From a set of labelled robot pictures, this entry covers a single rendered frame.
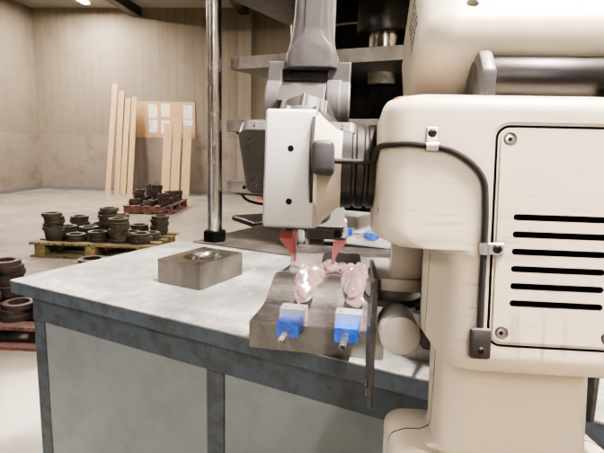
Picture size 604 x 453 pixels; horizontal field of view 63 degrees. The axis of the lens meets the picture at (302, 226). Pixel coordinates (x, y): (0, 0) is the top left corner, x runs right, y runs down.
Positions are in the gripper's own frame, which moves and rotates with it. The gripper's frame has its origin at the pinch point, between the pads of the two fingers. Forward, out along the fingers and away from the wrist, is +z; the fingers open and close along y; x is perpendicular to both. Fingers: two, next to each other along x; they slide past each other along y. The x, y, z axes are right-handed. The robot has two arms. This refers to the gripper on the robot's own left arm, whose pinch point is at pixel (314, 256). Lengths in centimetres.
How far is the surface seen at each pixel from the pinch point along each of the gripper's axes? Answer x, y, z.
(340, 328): 7.0, -5.2, 10.7
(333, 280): -14.5, -3.8, 18.6
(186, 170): -886, 334, 488
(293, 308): 1.4, 3.8, 11.9
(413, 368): 10.2, -18.7, 16.7
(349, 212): -82, -9, 46
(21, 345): -108, 173, 163
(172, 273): -31, 41, 34
